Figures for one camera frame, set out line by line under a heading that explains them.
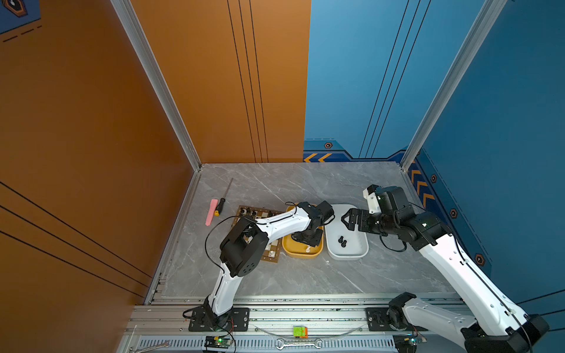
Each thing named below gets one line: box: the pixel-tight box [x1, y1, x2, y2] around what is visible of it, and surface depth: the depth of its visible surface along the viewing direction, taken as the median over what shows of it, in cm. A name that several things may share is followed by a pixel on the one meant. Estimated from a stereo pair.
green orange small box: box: [292, 325, 309, 339], surface depth 71 cm
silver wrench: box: [275, 338, 323, 351], surface depth 71 cm
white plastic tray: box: [324, 203, 369, 262], surface depth 91 cm
